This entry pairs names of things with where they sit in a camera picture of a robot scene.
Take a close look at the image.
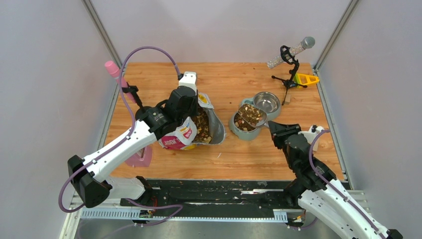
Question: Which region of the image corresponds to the yellow plastic triangle toy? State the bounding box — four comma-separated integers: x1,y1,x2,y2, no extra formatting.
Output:
293,73,319,88

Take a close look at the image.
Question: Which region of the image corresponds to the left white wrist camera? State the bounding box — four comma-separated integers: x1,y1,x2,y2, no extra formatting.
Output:
178,71,198,92

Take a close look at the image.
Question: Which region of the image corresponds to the pet food bag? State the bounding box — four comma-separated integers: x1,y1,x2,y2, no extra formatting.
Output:
158,93,226,150

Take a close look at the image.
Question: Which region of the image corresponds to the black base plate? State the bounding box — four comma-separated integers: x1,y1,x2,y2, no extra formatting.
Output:
99,178,333,219

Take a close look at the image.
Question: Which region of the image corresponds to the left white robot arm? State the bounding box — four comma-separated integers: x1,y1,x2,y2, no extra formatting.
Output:
68,86,198,208

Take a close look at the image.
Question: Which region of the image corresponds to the rear steel bowl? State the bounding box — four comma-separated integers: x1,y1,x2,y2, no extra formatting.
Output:
252,92,281,114

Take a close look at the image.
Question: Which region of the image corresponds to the pink microphone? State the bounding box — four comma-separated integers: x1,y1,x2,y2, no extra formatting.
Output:
105,61,135,103

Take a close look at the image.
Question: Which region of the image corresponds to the glitter silver microphone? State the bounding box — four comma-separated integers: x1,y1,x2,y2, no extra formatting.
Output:
267,36,316,69

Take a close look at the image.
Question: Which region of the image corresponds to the wooden wedge block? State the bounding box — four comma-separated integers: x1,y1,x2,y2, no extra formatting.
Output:
283,93,291,105

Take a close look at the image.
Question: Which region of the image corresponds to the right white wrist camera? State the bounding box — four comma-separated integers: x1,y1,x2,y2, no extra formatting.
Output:
299,124,324,144

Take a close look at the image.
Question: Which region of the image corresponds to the steel bowl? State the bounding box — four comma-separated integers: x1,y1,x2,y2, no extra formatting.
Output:
252,92,281,114
233,114,262,132

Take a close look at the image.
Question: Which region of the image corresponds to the front steel bowl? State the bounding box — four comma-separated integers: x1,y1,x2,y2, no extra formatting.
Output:
233,114,262,132

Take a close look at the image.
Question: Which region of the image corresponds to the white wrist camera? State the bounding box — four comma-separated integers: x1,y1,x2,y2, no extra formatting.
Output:
178,71,198,92
299,124,324,144

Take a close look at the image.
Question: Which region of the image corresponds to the pink block holder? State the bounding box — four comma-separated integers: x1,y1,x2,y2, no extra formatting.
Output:
125,146,152,167

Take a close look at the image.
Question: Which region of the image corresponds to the grey double pet feeder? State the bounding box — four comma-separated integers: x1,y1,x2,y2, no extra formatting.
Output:
228,92,281,141

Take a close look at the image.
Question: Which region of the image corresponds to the black tripod mic stand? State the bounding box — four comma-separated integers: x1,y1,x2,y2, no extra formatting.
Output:
271,45,308,96

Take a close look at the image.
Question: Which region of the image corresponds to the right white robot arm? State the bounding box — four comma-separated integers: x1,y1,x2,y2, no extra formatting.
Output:
266,121,403,239

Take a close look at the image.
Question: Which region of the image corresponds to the metal scoop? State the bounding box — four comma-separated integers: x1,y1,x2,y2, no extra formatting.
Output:
237,103,268,128

